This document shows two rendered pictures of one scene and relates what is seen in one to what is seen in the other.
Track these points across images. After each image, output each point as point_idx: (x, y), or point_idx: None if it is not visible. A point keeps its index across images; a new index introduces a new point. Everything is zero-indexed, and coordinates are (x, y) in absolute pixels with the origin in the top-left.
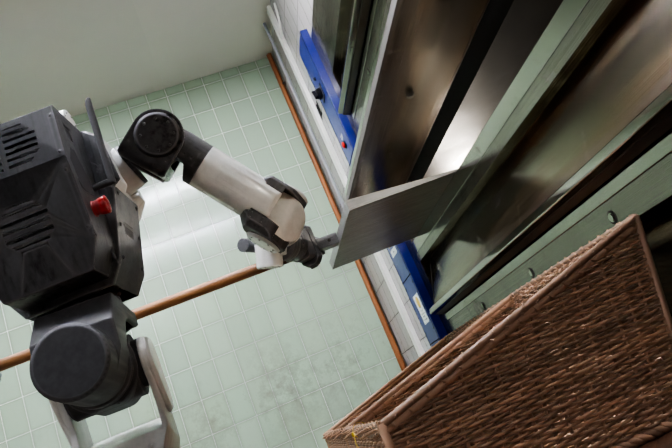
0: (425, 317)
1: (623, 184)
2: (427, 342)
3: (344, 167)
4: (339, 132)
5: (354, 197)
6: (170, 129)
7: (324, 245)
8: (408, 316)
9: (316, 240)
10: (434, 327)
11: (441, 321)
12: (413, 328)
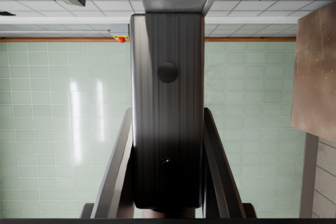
0: None
1: None
2: (239, 7)
3: (66, 14)
4: None
5: None
6: None
7: (189, 113)
8: (205, 16)
9: (141, 147)
10: None
11: None
12: (215, 17)
